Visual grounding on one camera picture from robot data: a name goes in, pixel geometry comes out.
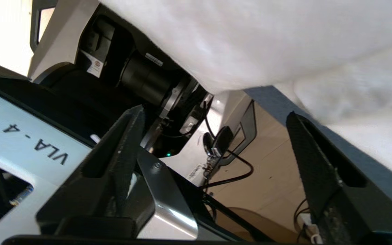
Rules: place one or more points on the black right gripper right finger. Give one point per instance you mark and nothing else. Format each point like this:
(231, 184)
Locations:
(352, 211)

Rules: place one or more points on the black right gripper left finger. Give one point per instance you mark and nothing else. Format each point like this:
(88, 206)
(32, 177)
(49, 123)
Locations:
(97, 190)

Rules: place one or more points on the white t-shirt blue print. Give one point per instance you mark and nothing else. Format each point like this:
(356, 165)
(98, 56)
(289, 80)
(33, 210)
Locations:
(250, 34)

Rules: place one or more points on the white power strip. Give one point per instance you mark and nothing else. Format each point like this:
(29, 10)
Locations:
(310, 228)

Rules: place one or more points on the white robot chassis cover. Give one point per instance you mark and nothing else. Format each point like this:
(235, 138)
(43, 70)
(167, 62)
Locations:
(12, 143)

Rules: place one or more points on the small metal snap hook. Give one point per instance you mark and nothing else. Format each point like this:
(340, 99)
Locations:
(210, 163)

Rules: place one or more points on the blue bed with headboard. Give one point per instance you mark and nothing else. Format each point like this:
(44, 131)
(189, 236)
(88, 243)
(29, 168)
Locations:
(271, 98)

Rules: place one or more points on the silver metal bracket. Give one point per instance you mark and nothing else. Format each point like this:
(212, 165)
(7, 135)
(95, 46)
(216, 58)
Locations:
(168, 204)

